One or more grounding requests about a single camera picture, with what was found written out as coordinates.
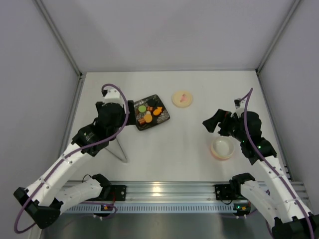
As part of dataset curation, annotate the red bacon strip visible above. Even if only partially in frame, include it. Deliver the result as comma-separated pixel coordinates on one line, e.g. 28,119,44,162
138,118,147,125

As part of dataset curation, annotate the round yellow cracker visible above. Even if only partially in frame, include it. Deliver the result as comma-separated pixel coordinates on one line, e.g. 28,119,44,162
144,114,153,123

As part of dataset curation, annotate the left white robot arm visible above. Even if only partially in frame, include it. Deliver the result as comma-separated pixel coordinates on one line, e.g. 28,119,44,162
13,101,135,229

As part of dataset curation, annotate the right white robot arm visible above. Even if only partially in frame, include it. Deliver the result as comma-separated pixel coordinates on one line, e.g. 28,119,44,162
202,109,319,239

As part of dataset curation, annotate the white round lunch bowl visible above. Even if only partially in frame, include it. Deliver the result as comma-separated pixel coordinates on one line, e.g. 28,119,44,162
210,136,235,161

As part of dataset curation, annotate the green round food piece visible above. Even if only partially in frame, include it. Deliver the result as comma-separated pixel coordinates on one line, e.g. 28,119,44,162
138,105,147,113

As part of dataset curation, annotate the black patterned square plate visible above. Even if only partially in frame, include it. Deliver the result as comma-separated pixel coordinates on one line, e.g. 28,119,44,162
134,94,170,131

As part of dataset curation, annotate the cream round lid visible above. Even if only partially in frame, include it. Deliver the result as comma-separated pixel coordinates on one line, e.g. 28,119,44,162
171,91,193,108

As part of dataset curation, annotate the black round food piece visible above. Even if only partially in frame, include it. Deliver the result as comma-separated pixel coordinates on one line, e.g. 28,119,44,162
148,99,156,107

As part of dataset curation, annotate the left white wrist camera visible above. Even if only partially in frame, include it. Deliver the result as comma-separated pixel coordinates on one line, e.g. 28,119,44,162
102,88,121,104

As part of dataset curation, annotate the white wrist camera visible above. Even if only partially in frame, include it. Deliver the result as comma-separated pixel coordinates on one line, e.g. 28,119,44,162
102,88,121,104
234,99,246,118

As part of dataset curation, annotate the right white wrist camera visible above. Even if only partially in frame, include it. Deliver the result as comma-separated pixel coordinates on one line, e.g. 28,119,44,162
234,99,246,118

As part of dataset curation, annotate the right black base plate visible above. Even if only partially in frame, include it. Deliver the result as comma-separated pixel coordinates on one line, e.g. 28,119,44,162
214,184,236,201

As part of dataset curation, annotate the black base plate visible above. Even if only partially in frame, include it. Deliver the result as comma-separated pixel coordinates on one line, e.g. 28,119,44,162
214,184,236,201
105,185,127,202

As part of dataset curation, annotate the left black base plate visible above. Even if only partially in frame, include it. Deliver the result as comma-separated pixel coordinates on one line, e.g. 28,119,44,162
105,185,127,202

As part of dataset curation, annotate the aluminium mounting rail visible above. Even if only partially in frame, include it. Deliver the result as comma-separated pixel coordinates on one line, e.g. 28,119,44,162
59,181,310,201

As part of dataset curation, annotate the slotted grey cable duct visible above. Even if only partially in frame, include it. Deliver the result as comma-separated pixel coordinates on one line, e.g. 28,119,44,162
67,203,250,214

